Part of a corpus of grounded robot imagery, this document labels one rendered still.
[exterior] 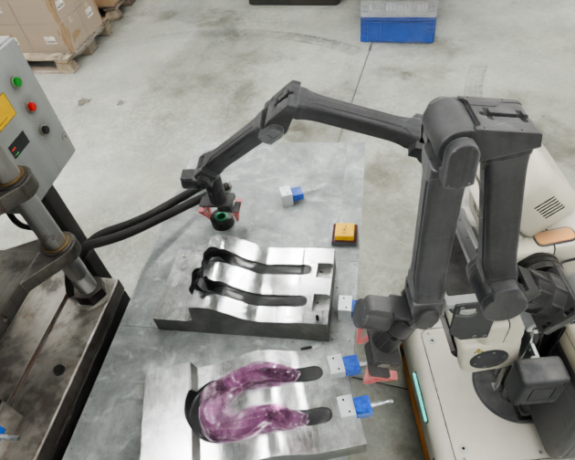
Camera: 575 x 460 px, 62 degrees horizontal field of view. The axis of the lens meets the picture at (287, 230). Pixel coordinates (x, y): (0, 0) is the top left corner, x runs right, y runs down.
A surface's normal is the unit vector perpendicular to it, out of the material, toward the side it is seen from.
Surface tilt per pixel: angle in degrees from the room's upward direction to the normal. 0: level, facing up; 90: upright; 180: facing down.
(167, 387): 0
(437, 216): 90
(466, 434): 0
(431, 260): 90
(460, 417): 0
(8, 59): 90
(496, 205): 90
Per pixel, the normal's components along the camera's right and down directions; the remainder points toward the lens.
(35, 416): -0.11, -0.67
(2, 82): 0.98, 0.03
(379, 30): -0.25, 0.74
